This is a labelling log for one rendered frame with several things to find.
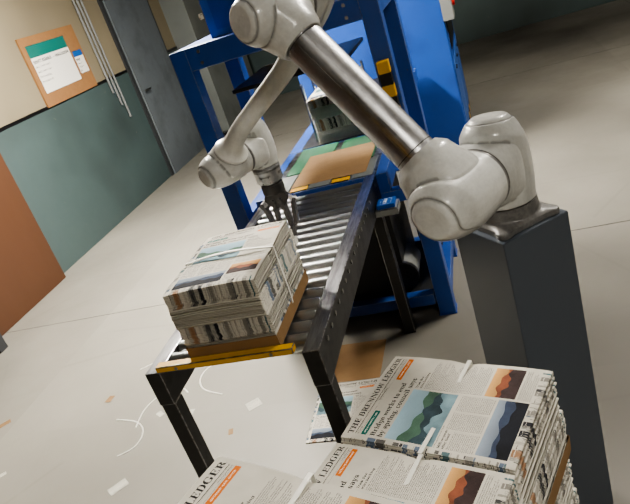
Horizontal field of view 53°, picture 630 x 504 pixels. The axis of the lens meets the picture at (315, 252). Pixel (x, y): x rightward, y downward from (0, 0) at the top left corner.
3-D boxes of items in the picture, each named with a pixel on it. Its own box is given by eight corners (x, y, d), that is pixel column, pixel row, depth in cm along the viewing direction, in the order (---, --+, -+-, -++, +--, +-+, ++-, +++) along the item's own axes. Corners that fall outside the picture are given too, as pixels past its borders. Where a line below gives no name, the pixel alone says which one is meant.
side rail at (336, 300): (332, 384, 175) (319, 349, 170) (314, 387, 176) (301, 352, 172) (382, 197, 291) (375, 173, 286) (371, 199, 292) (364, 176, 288)
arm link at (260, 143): (264, 159, 210) (237, 175, 202) (248, 114, 204) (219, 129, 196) (287, 157, 203) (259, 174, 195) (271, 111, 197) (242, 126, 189)
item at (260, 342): (281, 347, 176) (276, 335, 174) (191, 361, 184) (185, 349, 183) (294, 316, 189) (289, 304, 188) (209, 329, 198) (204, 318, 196)
